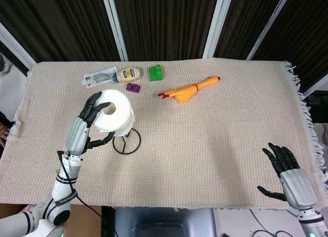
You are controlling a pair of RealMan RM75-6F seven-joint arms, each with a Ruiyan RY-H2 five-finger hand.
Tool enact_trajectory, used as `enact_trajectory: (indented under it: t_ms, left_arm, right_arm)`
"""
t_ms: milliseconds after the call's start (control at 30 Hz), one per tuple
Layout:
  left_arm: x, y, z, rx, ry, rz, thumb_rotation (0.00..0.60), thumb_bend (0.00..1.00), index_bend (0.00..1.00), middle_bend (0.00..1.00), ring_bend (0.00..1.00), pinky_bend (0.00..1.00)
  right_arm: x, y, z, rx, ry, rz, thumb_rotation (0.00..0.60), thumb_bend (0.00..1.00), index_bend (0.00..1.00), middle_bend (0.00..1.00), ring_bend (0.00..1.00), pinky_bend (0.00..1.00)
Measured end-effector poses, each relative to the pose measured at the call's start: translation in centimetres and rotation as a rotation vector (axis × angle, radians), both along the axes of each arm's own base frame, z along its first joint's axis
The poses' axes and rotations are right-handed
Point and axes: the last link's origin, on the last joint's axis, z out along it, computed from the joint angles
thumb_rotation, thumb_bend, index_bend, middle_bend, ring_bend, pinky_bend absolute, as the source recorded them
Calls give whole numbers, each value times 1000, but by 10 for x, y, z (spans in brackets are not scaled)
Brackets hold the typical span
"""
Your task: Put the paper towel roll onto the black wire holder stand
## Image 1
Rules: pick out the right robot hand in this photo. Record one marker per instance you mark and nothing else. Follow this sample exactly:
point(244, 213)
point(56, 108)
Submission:
point(294, 183)

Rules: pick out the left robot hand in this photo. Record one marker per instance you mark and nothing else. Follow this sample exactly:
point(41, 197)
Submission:
point(79, 130)

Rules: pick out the white paper towel roll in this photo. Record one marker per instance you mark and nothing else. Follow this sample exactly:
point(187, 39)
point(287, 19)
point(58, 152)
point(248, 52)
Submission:
point(116, 112)

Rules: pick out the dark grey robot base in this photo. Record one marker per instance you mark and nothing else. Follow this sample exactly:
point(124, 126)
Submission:
point(164, 221)

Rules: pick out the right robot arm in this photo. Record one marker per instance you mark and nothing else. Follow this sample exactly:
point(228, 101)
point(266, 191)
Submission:
point(311, 221)

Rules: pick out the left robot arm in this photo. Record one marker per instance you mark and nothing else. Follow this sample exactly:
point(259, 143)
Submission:
point(53, 196)

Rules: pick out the white printed packet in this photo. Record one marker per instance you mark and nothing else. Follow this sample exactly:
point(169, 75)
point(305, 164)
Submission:
point(98, 77)

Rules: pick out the purple toy building block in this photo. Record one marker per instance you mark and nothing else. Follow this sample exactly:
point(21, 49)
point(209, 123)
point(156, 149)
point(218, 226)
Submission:
point(133, 87)

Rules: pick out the mayonnaise squeeze bottle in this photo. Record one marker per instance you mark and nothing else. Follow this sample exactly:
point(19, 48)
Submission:
point(127, 74)

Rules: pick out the green toy building block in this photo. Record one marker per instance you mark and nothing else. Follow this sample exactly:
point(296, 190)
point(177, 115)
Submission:
point(155, 73)

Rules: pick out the beige waffle-weave tablecloth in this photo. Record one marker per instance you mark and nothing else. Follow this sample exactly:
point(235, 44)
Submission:
point(192, 145)

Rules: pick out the orange rubber chicken toy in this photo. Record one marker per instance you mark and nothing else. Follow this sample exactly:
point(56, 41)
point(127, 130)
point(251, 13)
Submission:
point(191, 91)

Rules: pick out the white partition frame post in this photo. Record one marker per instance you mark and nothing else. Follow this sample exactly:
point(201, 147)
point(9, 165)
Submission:
point(16, 47)
point(114, 24)
point(217, 23)
point(269, 24)

